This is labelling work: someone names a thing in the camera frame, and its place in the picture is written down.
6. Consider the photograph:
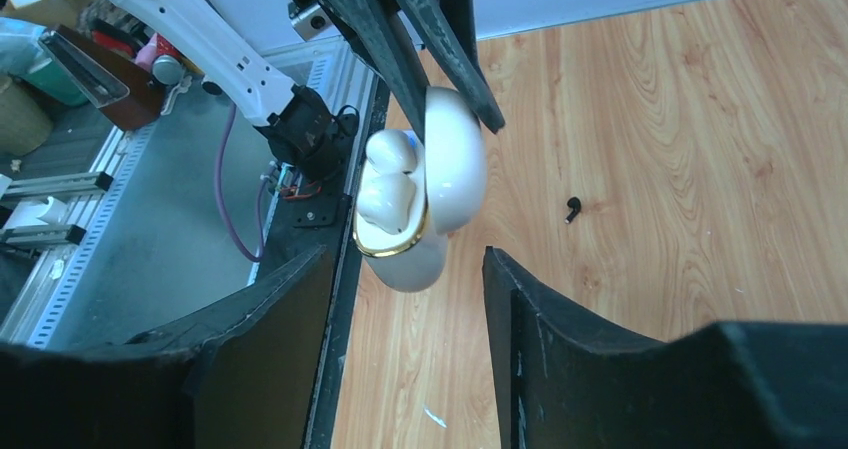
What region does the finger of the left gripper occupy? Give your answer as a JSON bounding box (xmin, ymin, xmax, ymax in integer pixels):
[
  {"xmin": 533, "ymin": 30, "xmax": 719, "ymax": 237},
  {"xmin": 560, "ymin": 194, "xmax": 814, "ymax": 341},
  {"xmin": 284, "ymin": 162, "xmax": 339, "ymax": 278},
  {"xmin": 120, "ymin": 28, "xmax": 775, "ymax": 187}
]
[
  {"xmin": 320, "ymin": 0, "xmax": 429, "ymax": 141},
  {"xmin": 395, "ymin": 0, "xmax": 505, "ymax": 133}
]

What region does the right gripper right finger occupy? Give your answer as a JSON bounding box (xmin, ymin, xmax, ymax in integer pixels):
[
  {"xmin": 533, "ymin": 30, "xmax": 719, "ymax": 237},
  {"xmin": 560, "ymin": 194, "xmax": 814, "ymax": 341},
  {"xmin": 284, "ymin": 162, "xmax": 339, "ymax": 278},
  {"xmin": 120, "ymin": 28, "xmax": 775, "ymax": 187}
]
[{"xmin": 482, "ymin": 247, "xmax": 847, "ymax": 448}]

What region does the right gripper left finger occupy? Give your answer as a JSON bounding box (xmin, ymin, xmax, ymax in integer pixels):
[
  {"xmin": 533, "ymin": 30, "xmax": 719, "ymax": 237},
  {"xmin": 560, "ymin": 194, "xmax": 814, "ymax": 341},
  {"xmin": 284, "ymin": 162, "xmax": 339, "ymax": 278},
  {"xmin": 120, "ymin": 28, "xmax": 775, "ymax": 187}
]
[{"xmin": 1, "ymin": 246, "xmax": 334, "ymax": 448}]

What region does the white earbud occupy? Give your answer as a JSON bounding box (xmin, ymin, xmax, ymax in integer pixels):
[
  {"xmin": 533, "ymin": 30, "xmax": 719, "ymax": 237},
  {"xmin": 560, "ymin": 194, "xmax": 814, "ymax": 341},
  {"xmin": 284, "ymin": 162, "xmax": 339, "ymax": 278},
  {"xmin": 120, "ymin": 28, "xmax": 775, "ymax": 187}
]
[
  {"xmin": 356, "ymin": 173, "xmax": 416, "ymax": 235},
  {"xmin": 366, "ymin": 129, "xmax": 418, "ymax": 174}
]

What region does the white earbud charging case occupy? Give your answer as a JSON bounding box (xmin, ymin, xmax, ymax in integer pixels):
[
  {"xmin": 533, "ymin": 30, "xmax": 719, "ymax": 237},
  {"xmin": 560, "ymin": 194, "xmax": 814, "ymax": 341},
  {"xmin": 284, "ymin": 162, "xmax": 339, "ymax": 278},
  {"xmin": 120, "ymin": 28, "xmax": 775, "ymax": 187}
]
[{"xmin": 353, "ymin": 86, "xmax": 487, "ymax": 292}]

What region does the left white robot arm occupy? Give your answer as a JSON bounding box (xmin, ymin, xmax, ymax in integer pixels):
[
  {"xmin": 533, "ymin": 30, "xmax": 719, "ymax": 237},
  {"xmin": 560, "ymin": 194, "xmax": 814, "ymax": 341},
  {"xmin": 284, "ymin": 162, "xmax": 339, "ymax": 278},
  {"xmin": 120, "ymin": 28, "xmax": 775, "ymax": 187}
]
[{"xmin": 109, "ymin": 0, "xmax": 505, "ymax": 181}]

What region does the black earbud centre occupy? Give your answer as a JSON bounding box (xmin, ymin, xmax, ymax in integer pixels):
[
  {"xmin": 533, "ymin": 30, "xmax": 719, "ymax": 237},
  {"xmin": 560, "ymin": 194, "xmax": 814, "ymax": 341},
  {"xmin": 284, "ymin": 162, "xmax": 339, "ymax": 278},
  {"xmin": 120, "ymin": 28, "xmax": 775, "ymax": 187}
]
[{"xmin": 564, "ymin": 197, "xmax": 582, "ymax": 224}]

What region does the brown angled stand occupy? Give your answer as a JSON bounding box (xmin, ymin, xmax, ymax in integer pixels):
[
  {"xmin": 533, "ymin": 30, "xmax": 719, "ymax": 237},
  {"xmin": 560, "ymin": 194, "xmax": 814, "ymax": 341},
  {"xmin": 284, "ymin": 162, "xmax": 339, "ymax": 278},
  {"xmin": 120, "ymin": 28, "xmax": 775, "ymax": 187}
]
[{"xmin": 38, "ymin": 25, "xmax": 165, "ymax": 131}]

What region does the cardboard box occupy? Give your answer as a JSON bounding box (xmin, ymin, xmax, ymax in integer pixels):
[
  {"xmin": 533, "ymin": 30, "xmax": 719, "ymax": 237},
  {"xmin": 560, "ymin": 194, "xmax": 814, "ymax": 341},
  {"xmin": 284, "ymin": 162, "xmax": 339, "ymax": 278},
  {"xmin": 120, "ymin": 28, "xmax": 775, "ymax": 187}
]
[{"xmin": 1, "ymin": 0, "xmax": 94, "ymax": 28}]

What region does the teal container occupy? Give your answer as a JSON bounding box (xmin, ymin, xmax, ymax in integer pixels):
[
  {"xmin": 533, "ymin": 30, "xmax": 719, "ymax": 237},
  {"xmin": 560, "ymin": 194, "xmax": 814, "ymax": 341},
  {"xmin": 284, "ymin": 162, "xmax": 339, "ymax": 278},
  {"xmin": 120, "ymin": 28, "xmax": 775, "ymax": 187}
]
[{"xmin": 21, "ymin": 56, "xmax": 89, "ymax": 107}]

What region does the white slotted cable duct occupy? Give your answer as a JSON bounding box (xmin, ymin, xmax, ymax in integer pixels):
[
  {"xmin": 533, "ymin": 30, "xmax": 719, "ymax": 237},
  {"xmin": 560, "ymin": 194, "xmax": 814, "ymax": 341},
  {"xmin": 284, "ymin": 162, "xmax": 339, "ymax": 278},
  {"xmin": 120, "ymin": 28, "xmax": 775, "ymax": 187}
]
[{"xmin": 26, "ymin": 125, "xmax": 156, "ymax": 350}]

